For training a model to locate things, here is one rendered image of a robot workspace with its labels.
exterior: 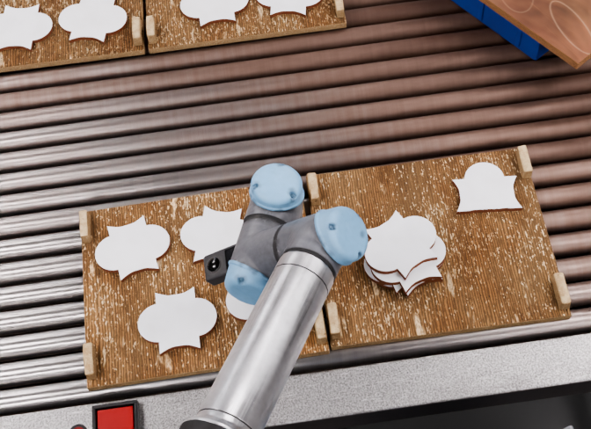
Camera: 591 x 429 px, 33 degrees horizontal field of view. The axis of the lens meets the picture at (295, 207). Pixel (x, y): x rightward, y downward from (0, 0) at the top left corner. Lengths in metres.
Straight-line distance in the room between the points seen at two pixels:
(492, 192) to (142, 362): 0.69
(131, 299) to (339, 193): 0.42
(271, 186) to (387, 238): 0.40
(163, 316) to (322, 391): 0.30
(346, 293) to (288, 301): 0.55
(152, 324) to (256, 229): 0.42
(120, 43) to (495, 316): 0.95
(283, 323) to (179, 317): 0.57
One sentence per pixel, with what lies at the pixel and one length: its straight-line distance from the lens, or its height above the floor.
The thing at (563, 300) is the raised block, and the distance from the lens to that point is 1.75.
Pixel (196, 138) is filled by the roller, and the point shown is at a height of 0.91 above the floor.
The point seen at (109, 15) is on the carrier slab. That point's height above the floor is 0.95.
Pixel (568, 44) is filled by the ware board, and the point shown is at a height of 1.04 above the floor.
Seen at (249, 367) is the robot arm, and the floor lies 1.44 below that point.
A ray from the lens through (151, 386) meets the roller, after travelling 1.74.
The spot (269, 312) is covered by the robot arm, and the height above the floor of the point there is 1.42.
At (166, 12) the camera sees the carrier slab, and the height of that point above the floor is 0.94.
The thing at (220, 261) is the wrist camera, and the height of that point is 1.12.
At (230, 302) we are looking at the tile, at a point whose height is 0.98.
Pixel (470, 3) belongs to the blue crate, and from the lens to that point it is 2.13.
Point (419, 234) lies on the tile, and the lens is 1.76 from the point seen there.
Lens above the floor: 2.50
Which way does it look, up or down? 58 degrees down
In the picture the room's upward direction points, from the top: 6 degrees counter-clockwise
